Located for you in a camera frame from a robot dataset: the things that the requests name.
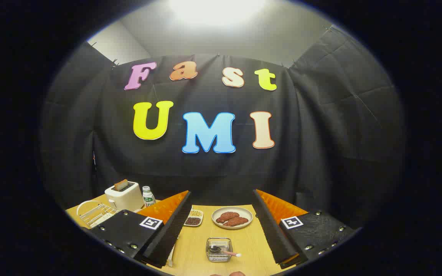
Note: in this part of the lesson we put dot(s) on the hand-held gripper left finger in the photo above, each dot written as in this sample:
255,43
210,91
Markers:
167,234

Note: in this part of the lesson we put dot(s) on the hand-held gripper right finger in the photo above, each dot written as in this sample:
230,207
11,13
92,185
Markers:
272,230

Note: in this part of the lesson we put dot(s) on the beige plate with meat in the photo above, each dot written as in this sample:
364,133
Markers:
244,212

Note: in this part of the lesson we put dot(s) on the white divided bean tray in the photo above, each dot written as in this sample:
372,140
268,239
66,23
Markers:
193,220

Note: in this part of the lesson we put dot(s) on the red-brown meat piece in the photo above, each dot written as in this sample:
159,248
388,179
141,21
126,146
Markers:
226,216
238,222

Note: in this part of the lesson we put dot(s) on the white green-label bottle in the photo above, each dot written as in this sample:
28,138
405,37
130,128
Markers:
148,197

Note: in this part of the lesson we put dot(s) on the white toaster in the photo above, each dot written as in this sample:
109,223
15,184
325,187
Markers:
127,199

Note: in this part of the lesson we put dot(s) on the brown toast slice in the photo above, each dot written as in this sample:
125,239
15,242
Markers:
121,185

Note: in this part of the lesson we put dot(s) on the black backdrop cloth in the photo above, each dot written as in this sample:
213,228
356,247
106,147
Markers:
320,134

